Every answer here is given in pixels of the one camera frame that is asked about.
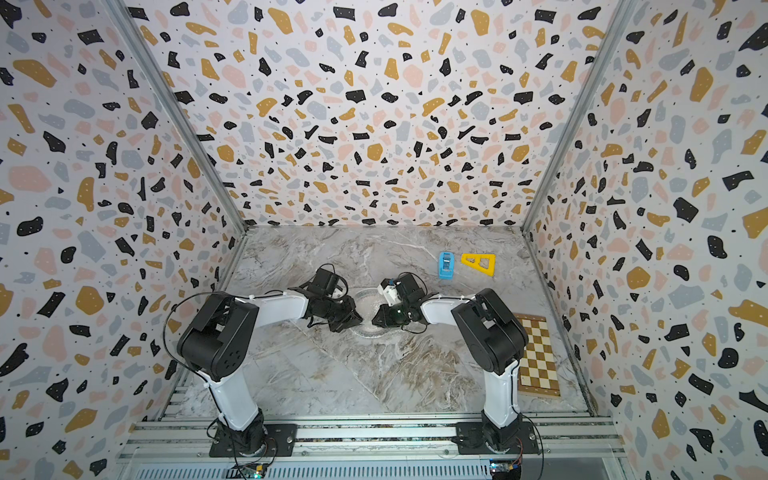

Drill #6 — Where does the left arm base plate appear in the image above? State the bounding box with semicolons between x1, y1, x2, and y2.
209;421;298;460

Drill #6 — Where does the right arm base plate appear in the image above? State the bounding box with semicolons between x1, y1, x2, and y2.
451;421;540;455

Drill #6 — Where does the yellow triangular plastic piece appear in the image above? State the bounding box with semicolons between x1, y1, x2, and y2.
460;253;496;277

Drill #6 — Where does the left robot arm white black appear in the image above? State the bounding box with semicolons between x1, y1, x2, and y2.
177;267;362;455

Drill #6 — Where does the wooden checkerboard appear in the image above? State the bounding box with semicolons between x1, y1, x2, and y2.
516;314;561;398

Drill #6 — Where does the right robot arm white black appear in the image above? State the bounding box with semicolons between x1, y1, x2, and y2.
372;272;528;453

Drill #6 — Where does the blue tape dispenser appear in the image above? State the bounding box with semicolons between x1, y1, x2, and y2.
438;251;455;280

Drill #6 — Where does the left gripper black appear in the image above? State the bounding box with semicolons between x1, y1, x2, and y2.
321;295;367;332

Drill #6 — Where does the clear bubble wrap sheet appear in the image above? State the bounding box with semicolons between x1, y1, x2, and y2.
229;238;499;418

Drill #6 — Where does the white vent grille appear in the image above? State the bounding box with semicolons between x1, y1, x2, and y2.
126;459;493;479

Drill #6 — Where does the aluminium rail frame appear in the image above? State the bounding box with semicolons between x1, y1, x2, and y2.
114;413;634;479

